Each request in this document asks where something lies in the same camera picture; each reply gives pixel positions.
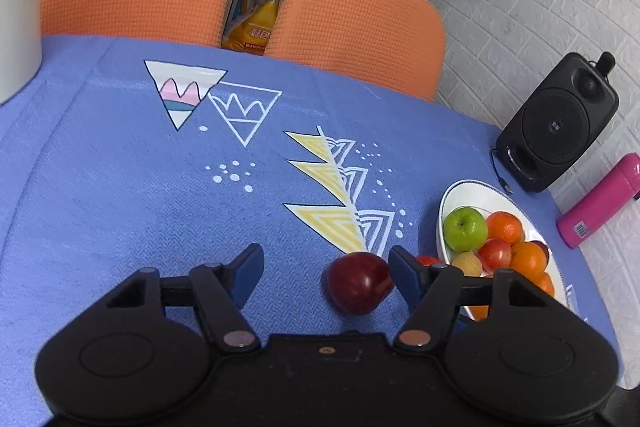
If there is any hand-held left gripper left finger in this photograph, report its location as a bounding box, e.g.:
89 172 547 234
102 243 264 354

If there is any white thermos jug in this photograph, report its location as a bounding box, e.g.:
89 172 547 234
0 0 42 105

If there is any blue printed tablecloth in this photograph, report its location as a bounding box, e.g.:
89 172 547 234
0 35 621 423

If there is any small green apple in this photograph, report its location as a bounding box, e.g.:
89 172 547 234
443 206 489 253

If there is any dark red apple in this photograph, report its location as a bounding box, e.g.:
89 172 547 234
327 252 394 317

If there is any black speaker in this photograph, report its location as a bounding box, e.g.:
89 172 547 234
496 53 620 194

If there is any pink thermos bottle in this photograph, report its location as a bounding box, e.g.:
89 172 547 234
557 153 640 249

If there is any white plate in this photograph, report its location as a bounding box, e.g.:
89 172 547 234
436 179 576 323

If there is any brown longan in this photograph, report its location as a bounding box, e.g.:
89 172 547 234
451 253 483 278

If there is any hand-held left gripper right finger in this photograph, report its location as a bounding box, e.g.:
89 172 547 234
389 247 551 350

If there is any red-yellow apple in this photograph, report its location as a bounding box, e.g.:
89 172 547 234
476 238 516 273

